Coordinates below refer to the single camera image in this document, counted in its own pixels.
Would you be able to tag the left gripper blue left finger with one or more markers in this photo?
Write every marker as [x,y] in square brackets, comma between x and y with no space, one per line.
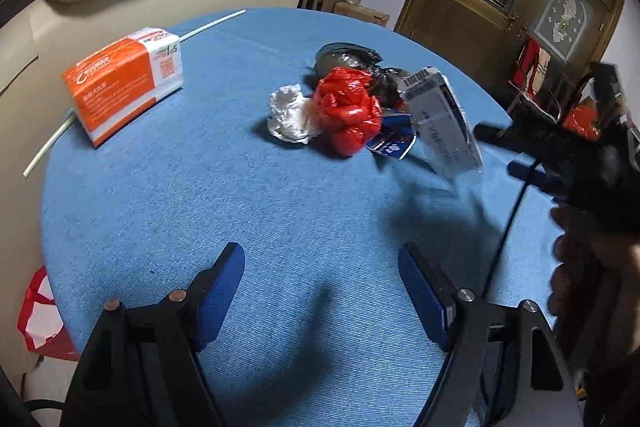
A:
[212,293]

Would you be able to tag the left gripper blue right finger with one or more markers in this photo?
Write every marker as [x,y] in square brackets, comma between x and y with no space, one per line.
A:
[431,294]

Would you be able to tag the long white grey box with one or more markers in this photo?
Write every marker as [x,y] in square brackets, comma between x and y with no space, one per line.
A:
[441,124]

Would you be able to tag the torn blue toothpaste box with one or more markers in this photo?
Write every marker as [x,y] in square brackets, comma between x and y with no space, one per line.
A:
[396,137]

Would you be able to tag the white tissue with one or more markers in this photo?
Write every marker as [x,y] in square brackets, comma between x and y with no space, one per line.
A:
[293,116]

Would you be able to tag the red plastic bag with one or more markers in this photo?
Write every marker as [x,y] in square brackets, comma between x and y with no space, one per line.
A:
[349,114]

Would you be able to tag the black plastic bag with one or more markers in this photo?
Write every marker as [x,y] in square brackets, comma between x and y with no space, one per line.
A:
[384,80]

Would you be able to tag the person's right hand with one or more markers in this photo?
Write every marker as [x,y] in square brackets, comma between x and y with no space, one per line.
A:
[595,289]

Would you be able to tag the large red bag on stool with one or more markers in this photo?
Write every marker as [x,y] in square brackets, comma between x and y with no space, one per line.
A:
[583,120]

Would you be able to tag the blue tablecloth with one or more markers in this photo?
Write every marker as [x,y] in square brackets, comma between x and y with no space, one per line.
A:
[321,331]

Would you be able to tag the chair with red cloth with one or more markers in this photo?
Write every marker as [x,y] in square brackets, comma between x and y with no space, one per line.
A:
[537,75]

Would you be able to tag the red white paper bag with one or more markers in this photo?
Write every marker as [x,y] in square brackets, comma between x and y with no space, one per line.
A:
[40,322]

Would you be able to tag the white plastic rod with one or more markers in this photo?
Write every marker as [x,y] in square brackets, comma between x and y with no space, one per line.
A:
[125,71]

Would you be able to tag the orange white tissue pack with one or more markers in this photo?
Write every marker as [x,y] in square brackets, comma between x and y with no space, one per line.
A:
[125,81]

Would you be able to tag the brown cardboard box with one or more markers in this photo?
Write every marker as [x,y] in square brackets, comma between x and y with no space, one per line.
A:
[360,12]

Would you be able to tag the cream leather sofa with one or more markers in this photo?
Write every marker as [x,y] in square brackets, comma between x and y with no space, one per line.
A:
[94,63]

